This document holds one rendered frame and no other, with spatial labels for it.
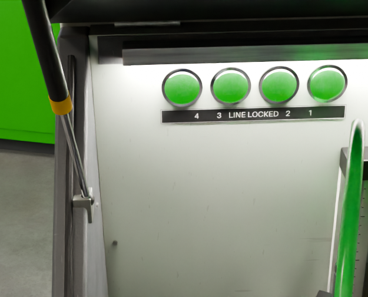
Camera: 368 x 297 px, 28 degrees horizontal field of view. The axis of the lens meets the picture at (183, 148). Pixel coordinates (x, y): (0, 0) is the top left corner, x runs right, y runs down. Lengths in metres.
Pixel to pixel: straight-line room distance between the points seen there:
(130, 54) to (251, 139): 0.20
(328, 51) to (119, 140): 0.28
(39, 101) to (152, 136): 2.64
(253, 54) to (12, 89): 2.79
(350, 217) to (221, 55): 0.32
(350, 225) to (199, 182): 0.40
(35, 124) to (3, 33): 0.46
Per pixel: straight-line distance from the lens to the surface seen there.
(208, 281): 1.07
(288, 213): 1.02
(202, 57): 0.87
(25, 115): 3.63
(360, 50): 0.90
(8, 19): 3.47
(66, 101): 0.68
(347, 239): 0.61
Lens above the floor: 1.74
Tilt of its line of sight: 28 degrees down
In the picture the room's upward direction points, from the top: 1 degrees counter-clockwise
